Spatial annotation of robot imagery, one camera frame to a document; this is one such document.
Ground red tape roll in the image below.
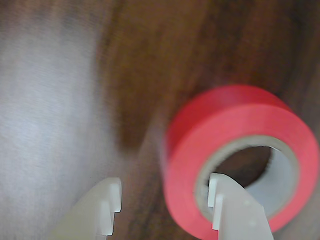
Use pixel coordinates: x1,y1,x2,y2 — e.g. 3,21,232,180
163,84,317,238

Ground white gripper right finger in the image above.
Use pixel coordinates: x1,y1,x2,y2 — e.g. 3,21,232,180
207,173,274,240

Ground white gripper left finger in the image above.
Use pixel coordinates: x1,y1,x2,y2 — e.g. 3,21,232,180
47,177,123,240

